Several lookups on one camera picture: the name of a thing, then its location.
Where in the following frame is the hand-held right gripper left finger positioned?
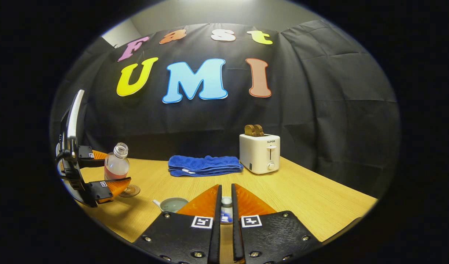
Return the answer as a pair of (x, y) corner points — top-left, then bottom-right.
(132, 184), (223, 264)

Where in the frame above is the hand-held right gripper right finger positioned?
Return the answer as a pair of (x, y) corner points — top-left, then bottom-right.
(231, 183), (322, 264)

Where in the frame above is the clear water bottle pink label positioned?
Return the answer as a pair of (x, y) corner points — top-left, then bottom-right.
(104, 143), (130, 181)

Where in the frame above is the round wooden coaster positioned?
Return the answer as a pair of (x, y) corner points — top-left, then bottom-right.
(119, 184), (141, 198)

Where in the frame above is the white teacup with blue pattern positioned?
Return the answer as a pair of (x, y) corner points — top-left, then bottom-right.
(153, 197), (190, 213)

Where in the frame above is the folded blue towel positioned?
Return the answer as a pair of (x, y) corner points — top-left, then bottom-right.
(168, 155), (244, 177)

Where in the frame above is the white toaster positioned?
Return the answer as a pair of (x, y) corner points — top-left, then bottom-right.
(239, 133), (281, 175)

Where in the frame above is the black backdrop cloth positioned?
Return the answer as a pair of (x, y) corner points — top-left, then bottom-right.
(50, 20), (400, 200)

